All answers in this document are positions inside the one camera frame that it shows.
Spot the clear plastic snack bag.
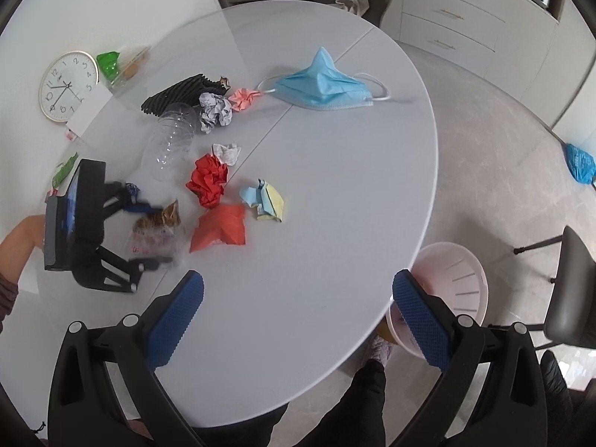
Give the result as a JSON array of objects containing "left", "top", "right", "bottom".
[{"left": 129, "top": 201, "right": 182, "bottom": 259}]

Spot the clear plastic cup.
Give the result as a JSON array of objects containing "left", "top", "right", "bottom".
[{"left": 142, "top": 103, "right": 198, "bottom": 181}]

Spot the red paper ball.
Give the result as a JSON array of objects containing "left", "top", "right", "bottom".
[{"left": 186, "top": 153, "right": 228, "bottom": 209}]

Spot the red paper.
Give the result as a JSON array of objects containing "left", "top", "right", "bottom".
[{"left": 189, "top": 204, "right": 245, "bottom": 253}]

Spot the small white paper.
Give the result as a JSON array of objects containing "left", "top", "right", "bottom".
[{"left": 211, "top": 143, "right": 241, "bottom": 167}]

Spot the grey newspaper ball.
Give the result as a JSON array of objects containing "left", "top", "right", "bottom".
[{"left": 199, "top": 92, "right": 233, "bottom": 134}]

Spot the blue yellow carton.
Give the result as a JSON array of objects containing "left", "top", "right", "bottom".
[{"left": 240, "top": 180, "right": 285, "bottom": 222}]

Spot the pink paper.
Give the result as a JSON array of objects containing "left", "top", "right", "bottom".
[{"left": 228, "top": 88, "right": 263, "bottom": 112}]

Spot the blue face mask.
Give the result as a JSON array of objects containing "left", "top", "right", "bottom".
[{"left": 257, "top": 47, "right": 391, "bottom": 111}]

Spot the brown snack wrapper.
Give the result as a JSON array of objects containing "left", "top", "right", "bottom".
[{"left": 219, "top": 77, "right": 230, "bottom": 90}]

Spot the person left hand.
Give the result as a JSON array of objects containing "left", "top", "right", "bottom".
[{"left": 0, "top": 215, "right": 44, "bottom": 283}]

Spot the white card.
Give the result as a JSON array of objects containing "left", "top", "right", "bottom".
[{"left": 67, "top": 83, "right": 112, "bottom": 137}]

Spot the clear bag with snack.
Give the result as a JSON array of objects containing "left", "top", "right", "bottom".
[{"left": 109, "top": 45, "right": 150, "bottom": 93}]

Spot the green plastic bag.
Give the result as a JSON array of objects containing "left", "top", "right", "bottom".
[{"left": 96, "top": 51, "right": 120, "bottom": 82}]

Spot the blue plastic bag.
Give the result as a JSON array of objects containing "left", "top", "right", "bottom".
[{"left": 565, "top": 143, "right": 596, "bottom": 185}]

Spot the beige cloth on chair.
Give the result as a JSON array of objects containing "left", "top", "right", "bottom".
[{"left": 333, "top": 0, "right": 370, "bottom": 17}]

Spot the white drawer cabinet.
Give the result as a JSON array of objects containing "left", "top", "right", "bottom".
[{"left": 400, "top": 0, "right": 581, "bottom": 126}]

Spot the white round wall clock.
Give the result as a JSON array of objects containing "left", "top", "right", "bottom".
[{"left": 38, "top": 51, "right": 100, "bottom": 124}]

